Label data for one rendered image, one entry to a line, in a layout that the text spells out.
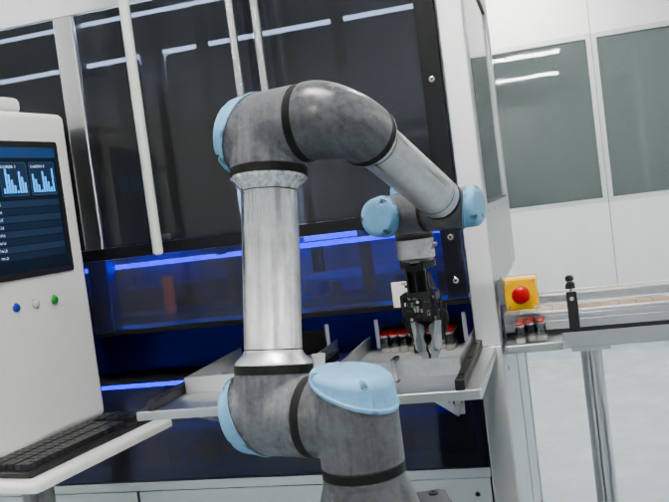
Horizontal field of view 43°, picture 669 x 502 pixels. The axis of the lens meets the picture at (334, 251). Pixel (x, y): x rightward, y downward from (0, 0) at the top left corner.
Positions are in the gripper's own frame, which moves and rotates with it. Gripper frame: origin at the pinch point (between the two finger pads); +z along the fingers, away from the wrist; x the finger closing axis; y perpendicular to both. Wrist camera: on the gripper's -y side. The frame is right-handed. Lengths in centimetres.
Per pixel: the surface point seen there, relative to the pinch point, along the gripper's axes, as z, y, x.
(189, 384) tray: 2, 1, -53
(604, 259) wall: 31, -485, 58
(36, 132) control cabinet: -59, -7, -87
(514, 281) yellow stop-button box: -11.0, -24.0, 16.8
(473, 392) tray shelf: 4.1, 15.4, 9.5
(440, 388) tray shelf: 3.5, 13.1, 3.2
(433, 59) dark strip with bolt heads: -63, -25, 5
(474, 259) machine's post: -16.8, -24.6, 8.5
